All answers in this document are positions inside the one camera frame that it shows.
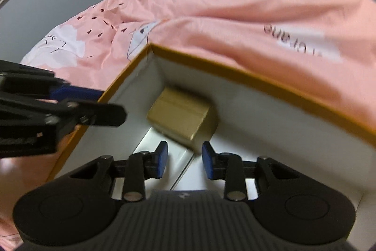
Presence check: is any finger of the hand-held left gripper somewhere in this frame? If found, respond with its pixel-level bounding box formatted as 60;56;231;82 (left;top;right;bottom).
0;99;128;138
0;60;104;103

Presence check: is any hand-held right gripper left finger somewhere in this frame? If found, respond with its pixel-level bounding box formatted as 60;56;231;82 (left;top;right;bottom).
69;141;168;202

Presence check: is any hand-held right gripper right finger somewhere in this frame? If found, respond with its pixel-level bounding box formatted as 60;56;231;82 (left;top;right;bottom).
202;141;301;201

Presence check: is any gold box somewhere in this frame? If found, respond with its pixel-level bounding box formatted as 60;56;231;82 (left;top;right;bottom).
146;87;219;155

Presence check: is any orange cardboard box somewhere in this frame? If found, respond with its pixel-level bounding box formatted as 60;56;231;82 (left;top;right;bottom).
45;44;376;210

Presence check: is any white flat box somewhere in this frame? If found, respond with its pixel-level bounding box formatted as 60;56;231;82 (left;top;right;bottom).
129;126;206;191

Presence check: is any pink printed blanket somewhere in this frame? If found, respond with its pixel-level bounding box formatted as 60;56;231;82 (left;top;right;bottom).
0;0;376;243

